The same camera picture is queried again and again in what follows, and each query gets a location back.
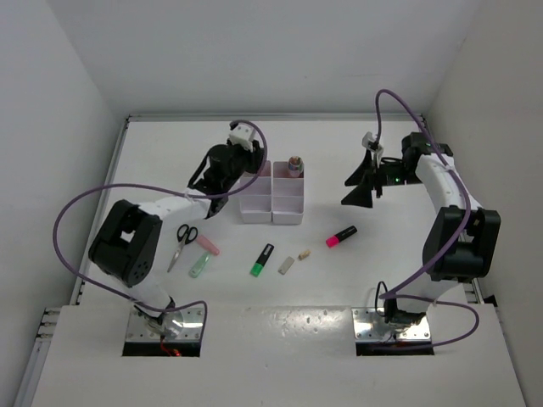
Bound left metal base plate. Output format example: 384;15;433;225
125;306;205;344

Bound left white organizer box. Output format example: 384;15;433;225
238;161;272;224

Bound clear tube of colored pens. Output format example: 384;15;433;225
287;156;304;178

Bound white organizer box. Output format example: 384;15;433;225
238;161;272;224
271;161;305;226

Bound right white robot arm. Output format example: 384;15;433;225
341;132;501;326

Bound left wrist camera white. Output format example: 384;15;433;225
228;123;256;152

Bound black handled scissors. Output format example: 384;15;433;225
167;224;199;273

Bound pink correction tape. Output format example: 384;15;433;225
195;235;221;256

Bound pink black highlighter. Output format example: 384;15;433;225
326;226;357;248

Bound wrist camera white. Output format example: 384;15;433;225
228;123;256;152
361;131;383;154

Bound green correction tape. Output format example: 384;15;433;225
188;251;212;278

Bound small tan eraser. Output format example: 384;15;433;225
298;250;311;260

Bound right white organizer box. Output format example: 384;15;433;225
271;161;305;226

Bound green black highlighter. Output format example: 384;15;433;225
249;243;275;277

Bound grey eraser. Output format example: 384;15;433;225
278;256;294;275

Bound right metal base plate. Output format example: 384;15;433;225
351;307;432;344

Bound metal base plate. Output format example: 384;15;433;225
125;306;205;344
351;307;432;344

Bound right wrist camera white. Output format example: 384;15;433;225
361;131;383;154

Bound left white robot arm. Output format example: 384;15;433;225
88;140;264;326

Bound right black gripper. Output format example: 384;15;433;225
342;148;423;209

